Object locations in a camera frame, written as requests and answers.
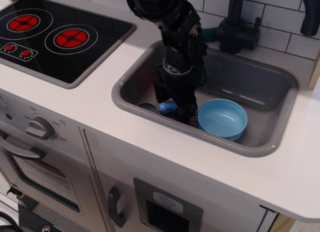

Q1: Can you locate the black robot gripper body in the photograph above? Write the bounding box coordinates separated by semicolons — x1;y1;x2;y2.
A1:
155;59;207;112

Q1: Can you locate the grey plastic sink basin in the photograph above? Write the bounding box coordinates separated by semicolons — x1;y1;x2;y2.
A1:
111;41;299;157

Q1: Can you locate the grey oven dial knob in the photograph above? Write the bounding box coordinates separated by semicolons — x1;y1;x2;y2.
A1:
25;117;55;140

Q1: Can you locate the dark grey toy faucet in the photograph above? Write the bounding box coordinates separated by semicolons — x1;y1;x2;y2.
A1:
216;0;320;54

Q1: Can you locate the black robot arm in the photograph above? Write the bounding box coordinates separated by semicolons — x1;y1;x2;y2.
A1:
126;0;208;124

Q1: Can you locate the grey oven door handle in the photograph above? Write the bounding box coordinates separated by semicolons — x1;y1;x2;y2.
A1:
0;131;45;161

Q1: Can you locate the black cable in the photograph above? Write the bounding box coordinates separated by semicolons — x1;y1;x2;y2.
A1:
0;211;23;232

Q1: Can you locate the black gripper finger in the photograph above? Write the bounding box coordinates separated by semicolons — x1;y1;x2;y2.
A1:
154;76;172;103
174;107;198;128

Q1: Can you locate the light blue plastic bowl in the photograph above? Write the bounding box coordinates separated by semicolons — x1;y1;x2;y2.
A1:
197;99;248;141

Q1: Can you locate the blue handled metal spoon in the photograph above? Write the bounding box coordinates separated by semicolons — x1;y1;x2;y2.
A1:
137;100;180;115

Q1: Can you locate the black toy stove top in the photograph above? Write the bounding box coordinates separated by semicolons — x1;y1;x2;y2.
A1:
0;0;136;89

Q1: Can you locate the grey cabinet door handle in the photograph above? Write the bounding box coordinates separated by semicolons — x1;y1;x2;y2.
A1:
107;187;127;228

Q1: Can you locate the teal green toy vegetable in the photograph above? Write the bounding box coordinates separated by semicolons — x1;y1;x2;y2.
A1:
202;27;218;43

